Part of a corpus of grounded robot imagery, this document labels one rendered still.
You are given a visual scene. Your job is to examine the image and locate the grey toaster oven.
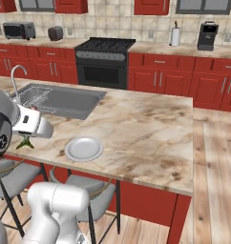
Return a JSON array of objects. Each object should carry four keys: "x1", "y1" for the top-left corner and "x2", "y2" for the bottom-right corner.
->
[{"x1": 2, "y1": 21, "x2": 37, "y2": 41}]

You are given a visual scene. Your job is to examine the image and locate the dark grey toaster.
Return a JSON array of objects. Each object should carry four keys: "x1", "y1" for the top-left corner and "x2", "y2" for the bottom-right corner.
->
[{"x1": 47, "y1": 25, "x2": 65, "y2": 42}]

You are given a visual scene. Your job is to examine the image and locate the red wall cupboard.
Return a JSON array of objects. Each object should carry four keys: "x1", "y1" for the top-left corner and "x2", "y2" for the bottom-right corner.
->
[
  {"x1": 0, "y1": 0, "x2": 17, "y2": 14},
  {"x1": 133, "y1": 0, "x2": 171, "y2": 16},
  {"x1": 53, "y1": 0, "x2": 89, "y2": 15}
]

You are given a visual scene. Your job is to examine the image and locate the black coffee machine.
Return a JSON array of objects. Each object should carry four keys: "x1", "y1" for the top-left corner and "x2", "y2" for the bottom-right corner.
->
[{"x1": 197, "y1": 20, "x2": 220, "y2": 52}]

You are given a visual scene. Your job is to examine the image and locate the white paper towel roll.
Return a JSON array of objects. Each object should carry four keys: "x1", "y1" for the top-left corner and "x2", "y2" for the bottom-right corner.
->
[{"x1": 169, "y1": 20, "x2": 182, "y2": 48}]

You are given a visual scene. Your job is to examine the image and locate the grey cushioned stool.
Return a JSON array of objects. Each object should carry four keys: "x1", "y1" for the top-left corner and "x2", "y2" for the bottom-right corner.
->
[
  {"x1": 48, "y1": 166, "x2": 122, "y2": 244},
  {"x1": 0, "y1": 157, "x2": 49, "y2": 238}
]

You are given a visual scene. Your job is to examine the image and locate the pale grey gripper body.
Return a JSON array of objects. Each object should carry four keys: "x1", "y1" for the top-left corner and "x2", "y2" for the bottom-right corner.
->
[{"x1": 33, "y1": 112, "x2": 54, "y2": 139}]

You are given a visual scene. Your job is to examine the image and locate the silver curved tap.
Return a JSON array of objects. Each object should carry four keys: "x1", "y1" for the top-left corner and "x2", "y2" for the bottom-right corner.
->
[{"x1": 10, "y1": 64, "x2": 29, "y2": 105}]

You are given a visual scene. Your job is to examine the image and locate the white round plate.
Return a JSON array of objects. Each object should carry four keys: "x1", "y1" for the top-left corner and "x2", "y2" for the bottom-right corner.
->
[{"x1": 64, "y1": 136, "x2": 105, "y2": 163}]

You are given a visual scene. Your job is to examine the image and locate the black stove with oven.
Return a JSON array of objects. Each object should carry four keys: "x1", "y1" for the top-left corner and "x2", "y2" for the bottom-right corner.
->
[{"x1": 74, "y1": 36, "x2": 137, "y2": 91}]

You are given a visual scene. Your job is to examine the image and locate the wire dish basket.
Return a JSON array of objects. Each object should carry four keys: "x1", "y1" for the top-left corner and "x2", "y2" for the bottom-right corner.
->
[{"x1": 17, "y1": 86, "x2": 53, "y2": 110}]

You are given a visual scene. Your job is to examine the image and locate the red island cabinet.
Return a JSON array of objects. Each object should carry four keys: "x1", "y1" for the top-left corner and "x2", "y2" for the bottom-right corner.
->
[{"x1": 2, "y1": 154, "x2": 193, "y2": 244}]

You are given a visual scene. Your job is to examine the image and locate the grey framed window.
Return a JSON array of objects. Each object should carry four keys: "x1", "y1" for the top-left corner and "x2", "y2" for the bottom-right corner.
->
[
  {"x1": 175, "y1": 0, "x2": 231, "y2": 16},
  {"x1": 18, "y1": 0, "x2": 55, "y2": 12}
]

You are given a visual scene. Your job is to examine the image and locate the red lower cupboard run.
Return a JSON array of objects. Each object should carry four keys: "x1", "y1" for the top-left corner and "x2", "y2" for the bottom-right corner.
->
[
  {"x1": 0, "y1": 43, "x2": 79, "y2": 86},
  {"x1": 126, "y1": 51, "x2": 231, "y2": 113}
]

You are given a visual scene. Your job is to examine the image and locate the grey kitchen sink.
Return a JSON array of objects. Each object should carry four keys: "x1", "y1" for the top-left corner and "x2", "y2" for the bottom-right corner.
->
[{"x1": 10, "y1": 82, "x2": 108, "y2": 121}]

